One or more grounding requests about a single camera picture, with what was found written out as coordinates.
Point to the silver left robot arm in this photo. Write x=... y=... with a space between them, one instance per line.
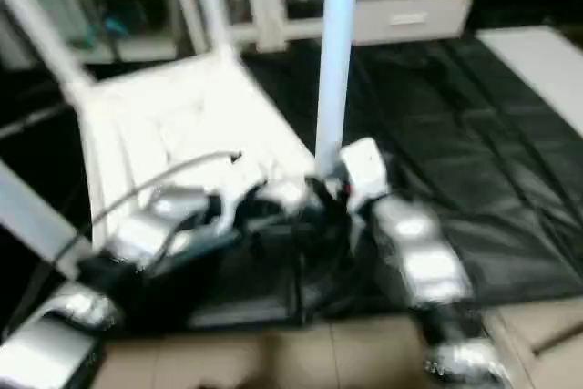
x=146 y=234

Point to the black table mat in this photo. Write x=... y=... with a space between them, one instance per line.
x=474 y=152

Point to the blue plastic stool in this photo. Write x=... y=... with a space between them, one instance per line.
x=114 y=25

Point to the white plastic table top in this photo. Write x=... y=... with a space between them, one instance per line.
x=173 y=125

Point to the white glass door cabinet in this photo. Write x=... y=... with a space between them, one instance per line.
x=264 y=6

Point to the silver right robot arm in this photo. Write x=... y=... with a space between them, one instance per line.
x=419 y=252

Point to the white drawer unit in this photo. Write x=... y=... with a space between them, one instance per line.
x=405 y=17

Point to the black stand leg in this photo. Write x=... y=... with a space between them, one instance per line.
x=556 y=341

